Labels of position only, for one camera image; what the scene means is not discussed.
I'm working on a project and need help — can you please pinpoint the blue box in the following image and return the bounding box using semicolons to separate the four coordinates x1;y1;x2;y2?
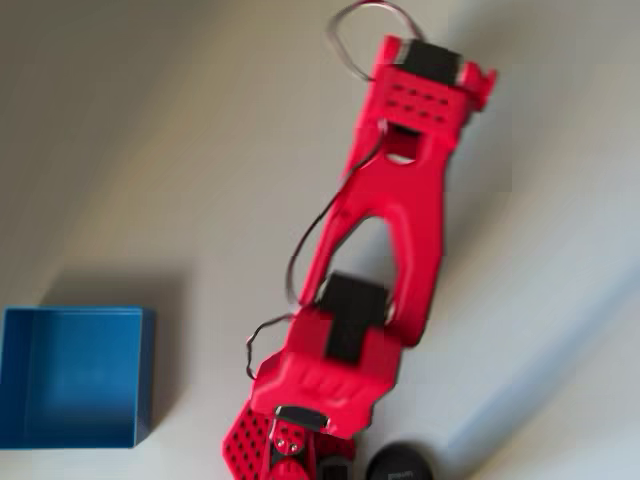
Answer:
0;305;157;450

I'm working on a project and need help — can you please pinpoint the black round object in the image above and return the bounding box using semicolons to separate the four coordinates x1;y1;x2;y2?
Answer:
364;439;434;480

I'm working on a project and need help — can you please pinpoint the black red servo cable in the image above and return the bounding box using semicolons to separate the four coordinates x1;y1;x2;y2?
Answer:
285;118;389;302
326;0;427;84
243;313;297;382

